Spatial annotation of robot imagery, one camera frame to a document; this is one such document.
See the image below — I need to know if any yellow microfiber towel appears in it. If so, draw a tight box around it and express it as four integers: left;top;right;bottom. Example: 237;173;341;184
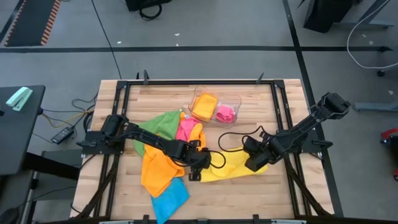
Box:
200;146;268;184

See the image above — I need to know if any pink microfiber towel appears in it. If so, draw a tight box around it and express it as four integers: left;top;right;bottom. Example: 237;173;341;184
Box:
175;117;203;142
215;105;236;124

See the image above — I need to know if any blue microfiber towel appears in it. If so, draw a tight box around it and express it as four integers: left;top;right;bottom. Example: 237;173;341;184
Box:
150;177;190;224

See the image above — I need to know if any green microfiber towel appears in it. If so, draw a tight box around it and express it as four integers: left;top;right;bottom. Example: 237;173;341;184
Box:
133;110;182;157

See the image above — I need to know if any clear plastic bin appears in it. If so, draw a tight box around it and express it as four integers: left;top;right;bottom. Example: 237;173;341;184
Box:
188;85;243;129

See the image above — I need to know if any grey metal desk foot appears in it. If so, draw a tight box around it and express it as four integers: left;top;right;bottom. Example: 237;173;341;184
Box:
353;101;398;113
337;0;396;30

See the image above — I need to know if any red and black cart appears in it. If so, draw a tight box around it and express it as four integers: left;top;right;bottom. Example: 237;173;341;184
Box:
379;126;398;182

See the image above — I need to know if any black power adapter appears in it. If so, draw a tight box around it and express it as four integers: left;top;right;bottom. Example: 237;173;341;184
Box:
51;126;75;145

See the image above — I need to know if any black desk base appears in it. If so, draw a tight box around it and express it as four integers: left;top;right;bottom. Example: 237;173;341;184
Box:
0;149;82;224

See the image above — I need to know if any black cabinet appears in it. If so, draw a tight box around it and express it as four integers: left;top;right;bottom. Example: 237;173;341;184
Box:
303;0;363;34

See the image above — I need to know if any black equipment box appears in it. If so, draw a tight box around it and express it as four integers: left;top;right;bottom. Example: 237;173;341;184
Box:
125;0;172;12

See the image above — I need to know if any black side table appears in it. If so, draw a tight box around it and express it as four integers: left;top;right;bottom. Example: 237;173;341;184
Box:
0;85;47;177

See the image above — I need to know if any mint green stapler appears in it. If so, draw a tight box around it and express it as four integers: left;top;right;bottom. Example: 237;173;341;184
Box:
5;86;34;112

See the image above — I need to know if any black orange-edged floor mat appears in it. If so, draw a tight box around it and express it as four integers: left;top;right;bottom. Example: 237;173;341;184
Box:
4;0;62;47

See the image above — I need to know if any black aluminium table frame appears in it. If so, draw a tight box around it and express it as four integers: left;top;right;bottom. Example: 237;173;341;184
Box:
70;70;336;224

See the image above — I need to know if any yellow cable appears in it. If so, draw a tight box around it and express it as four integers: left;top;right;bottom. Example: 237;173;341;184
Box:
42;108;95;128

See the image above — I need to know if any white floor cable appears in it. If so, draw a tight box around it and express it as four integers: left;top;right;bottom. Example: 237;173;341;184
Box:
346;0;398;70

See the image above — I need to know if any black coiled cable loop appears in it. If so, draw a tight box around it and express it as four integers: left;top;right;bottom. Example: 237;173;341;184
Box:
139;2;163;21

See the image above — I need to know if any thin black floor cable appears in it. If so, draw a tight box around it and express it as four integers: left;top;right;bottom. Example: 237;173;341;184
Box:
91;0;123;80

